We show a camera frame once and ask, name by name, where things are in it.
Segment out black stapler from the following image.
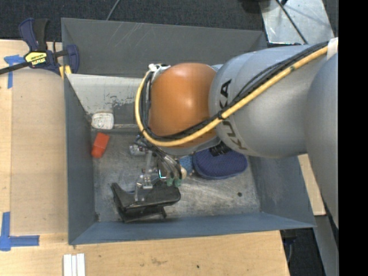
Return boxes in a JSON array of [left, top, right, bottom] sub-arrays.
[[110, 182, 182, 223]]

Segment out dark blue cloth pad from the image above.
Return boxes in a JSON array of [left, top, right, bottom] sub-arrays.
[[191, 148, 248, 180]]

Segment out grey metal bin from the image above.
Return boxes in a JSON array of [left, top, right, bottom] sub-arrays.
[[60, 17, 317, 246]]

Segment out white rounded box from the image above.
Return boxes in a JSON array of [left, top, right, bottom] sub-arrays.
[[91, 112, 115, 131]]

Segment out pale wood board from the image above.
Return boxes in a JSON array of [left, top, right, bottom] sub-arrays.
[[9, 67, 70, 237]]

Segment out orange-red block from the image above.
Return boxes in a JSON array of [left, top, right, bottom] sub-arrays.
[[91, 132, 110, 159]]

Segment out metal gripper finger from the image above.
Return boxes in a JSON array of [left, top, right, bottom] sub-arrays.
[[133, 176, 154, 203]]

